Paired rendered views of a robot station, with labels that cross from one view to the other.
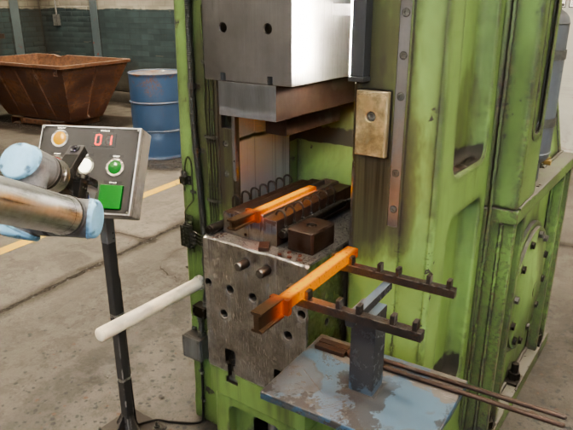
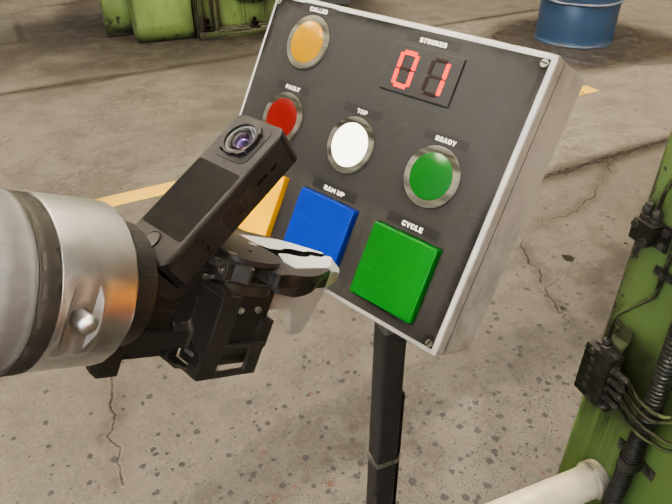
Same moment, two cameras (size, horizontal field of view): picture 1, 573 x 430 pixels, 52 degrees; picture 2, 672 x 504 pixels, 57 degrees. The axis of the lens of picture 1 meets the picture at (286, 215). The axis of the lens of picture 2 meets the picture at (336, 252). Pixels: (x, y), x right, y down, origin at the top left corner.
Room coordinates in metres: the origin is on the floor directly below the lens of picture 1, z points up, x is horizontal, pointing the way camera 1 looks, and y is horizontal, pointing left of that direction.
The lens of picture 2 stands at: (1.28, 0.33, 1.36)
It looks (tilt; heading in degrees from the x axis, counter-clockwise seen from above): 35 degrees down; 32
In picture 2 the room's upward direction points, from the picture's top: straight up
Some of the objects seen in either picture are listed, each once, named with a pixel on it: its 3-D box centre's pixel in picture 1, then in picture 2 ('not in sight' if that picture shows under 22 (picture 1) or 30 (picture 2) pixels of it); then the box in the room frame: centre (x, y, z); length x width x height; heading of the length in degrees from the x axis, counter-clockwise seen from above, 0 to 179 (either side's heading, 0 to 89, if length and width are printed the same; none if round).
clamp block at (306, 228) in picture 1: (311, 235); not in sight; (1.54, -0.07, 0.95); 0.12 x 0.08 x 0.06; 145
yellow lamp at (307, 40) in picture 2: (60, 137); (307, 42); (1.84, 0.72, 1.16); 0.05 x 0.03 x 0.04; 55
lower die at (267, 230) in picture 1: (290, 206); not in sight; (1.77, -0.01, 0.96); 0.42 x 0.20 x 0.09; 145
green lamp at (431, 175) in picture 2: (114, 166); (431, 176); (1.76, 0.53, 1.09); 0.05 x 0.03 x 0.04; 55
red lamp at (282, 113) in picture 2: not in sight; (282, 118); (1.79, 0.73, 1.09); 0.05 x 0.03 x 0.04; 55
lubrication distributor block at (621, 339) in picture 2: (189, 235); (605, 375); (1.91, 0.34, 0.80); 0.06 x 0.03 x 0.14; 55
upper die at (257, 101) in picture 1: (291, 91); not in sight; (1.77, -0.01, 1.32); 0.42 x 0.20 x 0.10; 145
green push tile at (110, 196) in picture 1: (111, 197); (395, 271); (1.71, 0.54, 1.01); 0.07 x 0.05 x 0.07; 80
